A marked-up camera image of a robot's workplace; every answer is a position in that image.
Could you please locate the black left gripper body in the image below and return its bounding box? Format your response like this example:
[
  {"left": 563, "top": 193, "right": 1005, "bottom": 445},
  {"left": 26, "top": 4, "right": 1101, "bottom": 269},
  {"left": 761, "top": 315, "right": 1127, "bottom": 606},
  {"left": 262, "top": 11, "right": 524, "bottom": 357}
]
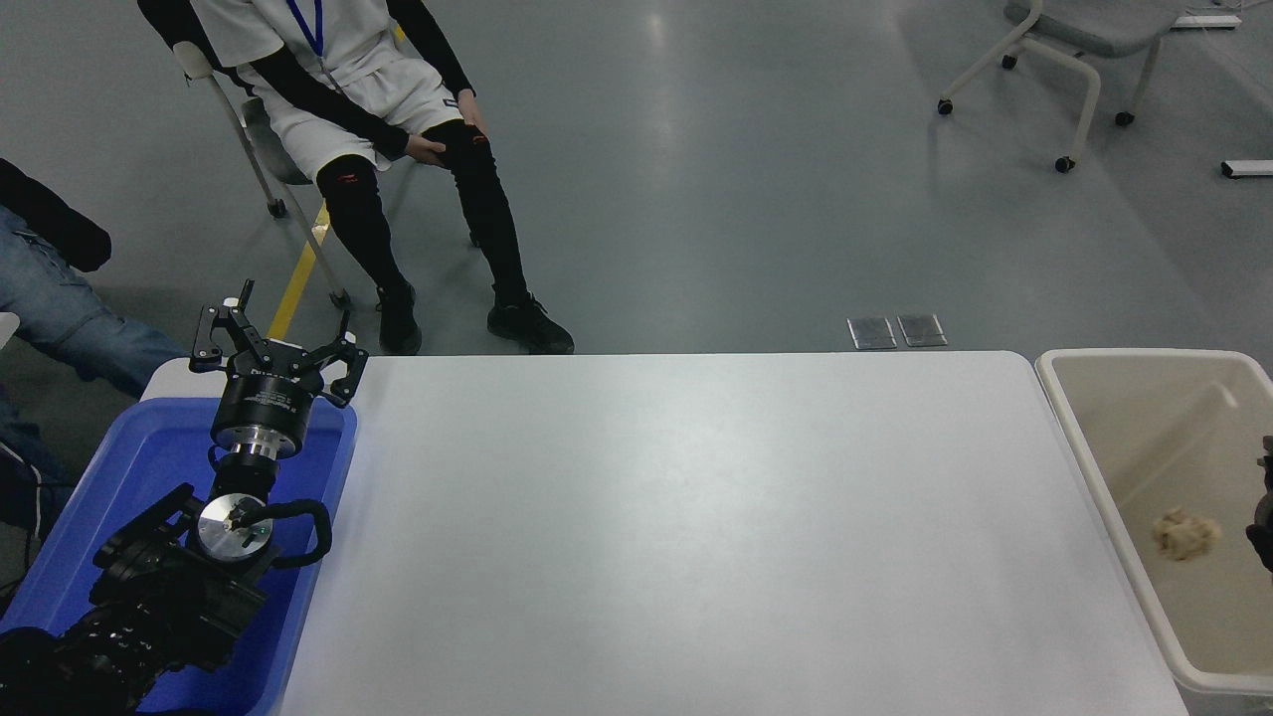
[{"left": 211, "top": 341, "right": 321, "bottom": 444}]

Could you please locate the tan paper ball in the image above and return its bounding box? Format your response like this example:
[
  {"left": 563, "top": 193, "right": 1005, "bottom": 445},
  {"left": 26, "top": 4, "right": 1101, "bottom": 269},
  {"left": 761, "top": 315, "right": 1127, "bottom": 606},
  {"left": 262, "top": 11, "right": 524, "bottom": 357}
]
[{"left": 1152, "top": 507, "right": 1223, "bottom": 563}]

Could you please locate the large pale plastic bin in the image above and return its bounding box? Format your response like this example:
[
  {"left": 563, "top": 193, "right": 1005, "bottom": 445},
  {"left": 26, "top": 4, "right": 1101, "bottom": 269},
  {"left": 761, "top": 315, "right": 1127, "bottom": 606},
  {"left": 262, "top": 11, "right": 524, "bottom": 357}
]
[{"left": 1034, "top": 347, "right": 1273, "bottom": 716}]

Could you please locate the blue plastic tray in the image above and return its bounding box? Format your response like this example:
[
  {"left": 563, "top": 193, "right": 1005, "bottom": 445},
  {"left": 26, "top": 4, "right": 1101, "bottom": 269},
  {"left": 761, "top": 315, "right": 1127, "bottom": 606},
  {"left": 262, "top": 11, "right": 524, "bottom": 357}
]
[{"left": 0, "top": 396, "right": 359, "bottom": 716}]

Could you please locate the white-framed grey chair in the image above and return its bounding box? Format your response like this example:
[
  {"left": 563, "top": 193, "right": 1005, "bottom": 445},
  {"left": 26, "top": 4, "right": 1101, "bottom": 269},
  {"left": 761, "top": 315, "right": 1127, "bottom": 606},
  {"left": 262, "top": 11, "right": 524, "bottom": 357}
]
[{"left": 171, "top": 40, "right": 352, "bottom": 310}]

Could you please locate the seated person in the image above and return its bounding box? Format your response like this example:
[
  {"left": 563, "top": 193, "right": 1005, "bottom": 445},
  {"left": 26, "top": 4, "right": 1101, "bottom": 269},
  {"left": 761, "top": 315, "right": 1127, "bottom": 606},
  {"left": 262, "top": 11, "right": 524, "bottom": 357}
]
[{"left": 136, "top": 0, "right": 576, "bottom": 357}]

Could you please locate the grey chair with casters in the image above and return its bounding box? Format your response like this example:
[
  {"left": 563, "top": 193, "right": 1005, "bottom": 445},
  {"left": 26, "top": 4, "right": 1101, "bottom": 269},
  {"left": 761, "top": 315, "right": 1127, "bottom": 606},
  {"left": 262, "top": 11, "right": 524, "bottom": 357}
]
[{"left": 936, "top": 0, "right": 1189, "bottom": 174}]

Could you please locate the blue lanyard with badge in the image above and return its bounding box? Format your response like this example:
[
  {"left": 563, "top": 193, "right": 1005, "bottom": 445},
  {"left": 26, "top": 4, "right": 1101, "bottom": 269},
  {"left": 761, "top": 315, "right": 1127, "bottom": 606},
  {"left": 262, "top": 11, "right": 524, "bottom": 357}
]
[{"left": 286, "top": 0, "right": 346, "bottom": 92}]

